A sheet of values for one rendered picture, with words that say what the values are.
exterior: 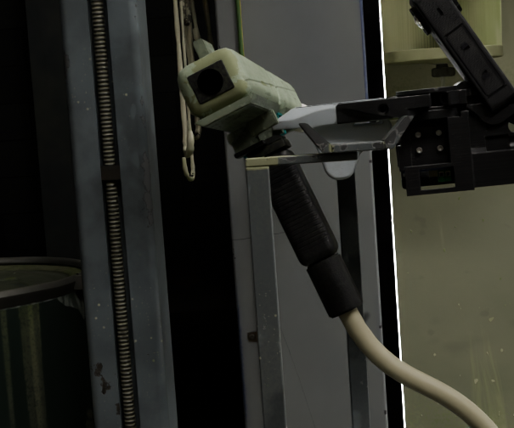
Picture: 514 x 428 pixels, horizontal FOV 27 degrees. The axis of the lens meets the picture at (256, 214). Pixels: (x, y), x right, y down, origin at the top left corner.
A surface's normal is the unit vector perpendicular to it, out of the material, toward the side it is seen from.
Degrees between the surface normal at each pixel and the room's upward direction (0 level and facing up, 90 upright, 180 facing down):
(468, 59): 91
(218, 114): 87
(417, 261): 57
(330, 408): 90
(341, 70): 90
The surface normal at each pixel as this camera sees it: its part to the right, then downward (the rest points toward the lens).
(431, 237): -0.07, -0.47
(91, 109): -0.04, 0.08
